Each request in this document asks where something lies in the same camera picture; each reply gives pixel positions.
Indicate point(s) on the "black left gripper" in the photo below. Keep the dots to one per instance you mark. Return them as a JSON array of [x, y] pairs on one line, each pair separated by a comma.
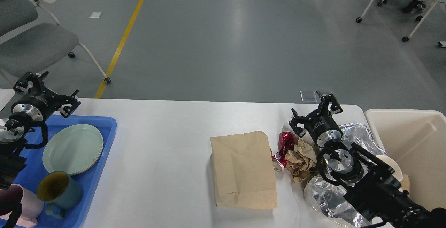
[[40, 103]]

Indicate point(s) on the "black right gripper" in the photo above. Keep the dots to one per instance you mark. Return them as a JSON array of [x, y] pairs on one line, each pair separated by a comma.
[[322, 128]]

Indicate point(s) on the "light green plate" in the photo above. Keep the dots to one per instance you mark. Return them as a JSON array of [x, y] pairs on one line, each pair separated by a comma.
[[58, 151]]

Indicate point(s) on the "dark teal mug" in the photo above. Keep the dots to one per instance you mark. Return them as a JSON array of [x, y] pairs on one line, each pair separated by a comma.
[[60, 192]]

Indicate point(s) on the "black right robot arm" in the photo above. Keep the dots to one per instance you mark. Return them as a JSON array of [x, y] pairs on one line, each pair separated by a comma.
[[370, 186]]

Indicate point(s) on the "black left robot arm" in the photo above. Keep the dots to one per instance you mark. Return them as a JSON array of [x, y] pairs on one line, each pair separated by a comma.
[[26, 127]]

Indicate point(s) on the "grey floor plate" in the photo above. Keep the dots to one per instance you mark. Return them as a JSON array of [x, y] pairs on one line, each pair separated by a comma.
[[313, 96]]

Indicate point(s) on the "crushed red can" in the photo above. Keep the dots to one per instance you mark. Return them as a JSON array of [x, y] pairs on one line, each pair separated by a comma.
[[286, 142]]

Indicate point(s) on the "aluminium foil tray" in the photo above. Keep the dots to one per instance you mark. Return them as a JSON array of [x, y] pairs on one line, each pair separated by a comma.
[[360, 134]]

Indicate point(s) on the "crumpled brown paper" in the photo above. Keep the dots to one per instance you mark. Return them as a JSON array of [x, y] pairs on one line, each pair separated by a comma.
[[301, 161]]

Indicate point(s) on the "grey chair left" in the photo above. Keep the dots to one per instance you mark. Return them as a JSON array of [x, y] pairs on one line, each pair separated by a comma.
[[38, 47]]

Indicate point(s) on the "pink plate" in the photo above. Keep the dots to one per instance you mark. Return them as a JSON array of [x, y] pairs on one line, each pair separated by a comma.
[[84, 157]]

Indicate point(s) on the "white paper cup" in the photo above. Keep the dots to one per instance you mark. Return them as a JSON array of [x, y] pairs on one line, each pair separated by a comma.
[[398, 174]]

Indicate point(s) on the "crumpled aluminium foil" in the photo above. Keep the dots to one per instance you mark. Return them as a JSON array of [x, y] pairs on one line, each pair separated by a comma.
[[329, 200]]

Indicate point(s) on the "blue plastic tray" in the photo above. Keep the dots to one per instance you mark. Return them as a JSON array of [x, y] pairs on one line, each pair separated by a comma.
[[34, 172]]

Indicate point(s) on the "brown paper bag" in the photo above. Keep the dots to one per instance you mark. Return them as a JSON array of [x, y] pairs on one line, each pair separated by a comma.
[[243, 171]]

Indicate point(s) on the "beige plastic bin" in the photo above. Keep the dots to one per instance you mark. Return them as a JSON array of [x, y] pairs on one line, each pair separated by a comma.
[[416, 141]]

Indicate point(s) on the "pink mug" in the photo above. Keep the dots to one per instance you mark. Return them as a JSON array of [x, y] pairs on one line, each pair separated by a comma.
[[31, 207]]

